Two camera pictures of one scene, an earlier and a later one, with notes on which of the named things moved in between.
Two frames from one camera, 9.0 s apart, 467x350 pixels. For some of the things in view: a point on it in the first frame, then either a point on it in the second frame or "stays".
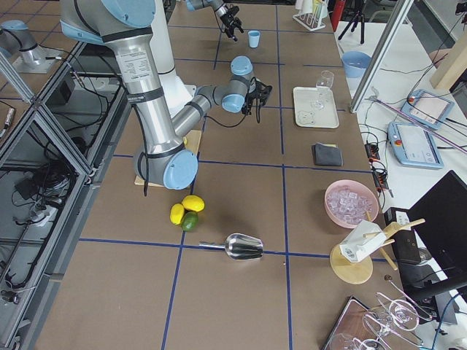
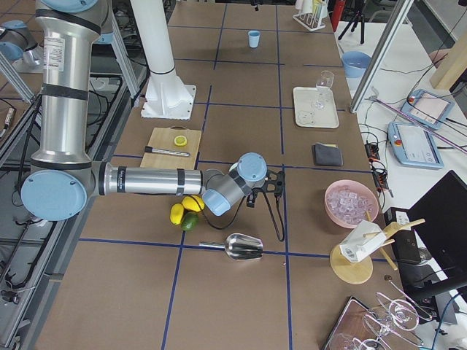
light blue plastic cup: x=253 y=36 stays
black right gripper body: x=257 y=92 to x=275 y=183
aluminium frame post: x=391 y=32 stays
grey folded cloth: x=327 y=154 stays
